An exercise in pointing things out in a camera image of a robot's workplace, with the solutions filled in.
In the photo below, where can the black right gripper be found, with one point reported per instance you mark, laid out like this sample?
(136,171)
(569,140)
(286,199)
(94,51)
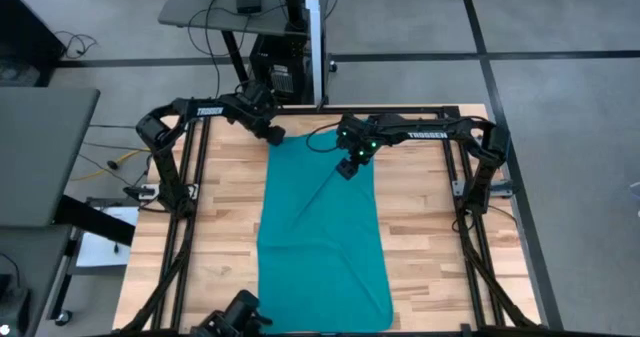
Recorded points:
(360,137)

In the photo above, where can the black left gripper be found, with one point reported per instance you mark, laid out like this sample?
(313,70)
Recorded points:
(260,107)

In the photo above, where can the teal microfibre towel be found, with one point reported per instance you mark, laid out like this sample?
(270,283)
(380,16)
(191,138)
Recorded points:
(320,252)

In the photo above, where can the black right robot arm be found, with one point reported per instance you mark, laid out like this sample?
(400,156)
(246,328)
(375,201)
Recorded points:
(460,127)

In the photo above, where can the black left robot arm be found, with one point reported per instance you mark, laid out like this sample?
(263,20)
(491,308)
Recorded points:
(170,177)

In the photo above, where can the black computer tower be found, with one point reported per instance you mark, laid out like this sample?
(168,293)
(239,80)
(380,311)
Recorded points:
(280,52)

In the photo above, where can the black caster wheel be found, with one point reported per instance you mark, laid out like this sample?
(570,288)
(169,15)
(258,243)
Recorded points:
(332,67)
(63,318)

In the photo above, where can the black monitor stand pole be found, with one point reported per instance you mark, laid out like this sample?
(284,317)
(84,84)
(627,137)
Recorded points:
(294,2)

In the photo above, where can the standing desk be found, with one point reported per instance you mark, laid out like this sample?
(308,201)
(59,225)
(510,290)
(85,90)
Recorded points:
(200,17)

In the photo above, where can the black table foot bar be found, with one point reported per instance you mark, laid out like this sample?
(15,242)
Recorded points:
(95,220)

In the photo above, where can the white sheet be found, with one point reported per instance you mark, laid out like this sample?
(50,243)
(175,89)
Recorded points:
(100,252)

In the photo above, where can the grey side table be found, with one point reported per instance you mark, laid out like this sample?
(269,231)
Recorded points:
(40,152)

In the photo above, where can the low grey desk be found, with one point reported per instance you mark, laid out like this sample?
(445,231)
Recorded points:
(30,257)

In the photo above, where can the black device with blue light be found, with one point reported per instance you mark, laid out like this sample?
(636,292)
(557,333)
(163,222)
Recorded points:
(12,307)

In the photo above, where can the black aluminium table frame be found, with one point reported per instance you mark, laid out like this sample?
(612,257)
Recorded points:
(310,110)

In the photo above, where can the white upright post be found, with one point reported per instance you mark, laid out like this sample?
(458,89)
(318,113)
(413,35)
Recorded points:
(315,37)

